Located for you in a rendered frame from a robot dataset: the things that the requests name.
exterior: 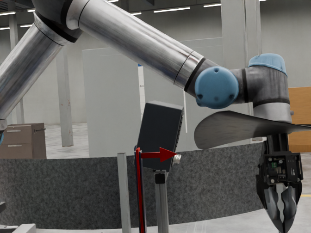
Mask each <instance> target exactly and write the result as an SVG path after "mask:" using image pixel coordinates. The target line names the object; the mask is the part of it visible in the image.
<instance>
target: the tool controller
mask: <svg viewBox="0 0 311 233"><path fill-rule="evenodd" d="M183 110H184V107H183V106H180V105H175V104H170V103H165V102H160V101H155V100H154V101H150V102H146V103H145V107H144V111H143V117H142V122H141V127H140V131H139V136H138V141H137V147H136V149H137V148H138V147H139V148H140V150H142V153H153V152H160V147H161V148H164V149H166V150H169V151H171V152H174V153H175V152H176V148H177V145H178V141H179V136H180V131H181V125H182V121H183V115H184V111H183ZM180 158H181V154H177V155H175V156H173V157H171V158H169V159H167V160H165V161H163V162H161V160H160V158H144V159H143V167H145V168H149V169H152V171H153V172H156V170H160V171H162V170H166V172H169V171H170V168H171V167H172V166H173V163H178V164H179V163H180Z"/></svg>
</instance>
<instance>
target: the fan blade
mask: <svg viewBox="0 0 311 233"><path fill-rule="evenodd" d="M300 131H311V124H290V123H283V122H278V121H273V120H268V119H264V118H259V117H255V116H250V115H246V114H242V113H238V112H234V111H230V110H225V111H218V112H216V113H213V114H211V115H209V116H208V117H206V118H205V119H203V120H202V121H201V122H200V123H199V124H198V125H197V127H196V128H195V131H194V141H195V144H196V146H197V148H199V149H203V150H206V149H209V148H213V147H217V146H221V145H224V144H228V143H232V142H236V141H242V140H246V139H251V138H256V137H261V136H267V135H275V134H282V133H291V132H300Z"/></svg>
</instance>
